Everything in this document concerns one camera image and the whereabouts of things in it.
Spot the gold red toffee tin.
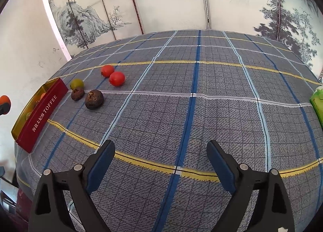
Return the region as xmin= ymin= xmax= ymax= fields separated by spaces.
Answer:
xmin=12 ymin=78 xmax=68 ymax=153

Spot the dark brown dried fruit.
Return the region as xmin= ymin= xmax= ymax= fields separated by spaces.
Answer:
xmin=71 ymin=87 xmax=85 ymax=101
xmin=85 ymin=89 xmax=104 ymax=110

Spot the painted folding screen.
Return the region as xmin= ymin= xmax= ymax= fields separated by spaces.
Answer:
xmin=48 ymin=0 xmax=322 ymax=76

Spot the blue plaid tablecloth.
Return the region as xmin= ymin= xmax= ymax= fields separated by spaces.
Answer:
xmin=15 ymin=30 xmax=322 ymax=231

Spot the green snack packet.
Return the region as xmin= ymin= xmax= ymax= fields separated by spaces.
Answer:
xmin=310 ymin=89 xmax=323 ymax=128

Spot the red tomato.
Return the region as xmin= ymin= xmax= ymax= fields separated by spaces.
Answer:
xmin=101 ymin=65 xmax=114 ymax=78
xmin=109 ymin=71 xmax=125 ymax=87

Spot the small green fruit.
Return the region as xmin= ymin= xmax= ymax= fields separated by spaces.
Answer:
xmin=26 ymin=112 xmax=32 ymax=120

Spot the green fruit on cloth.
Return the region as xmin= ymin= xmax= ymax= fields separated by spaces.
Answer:
xmin=70 ymin=79 xmax=84 ymax=90

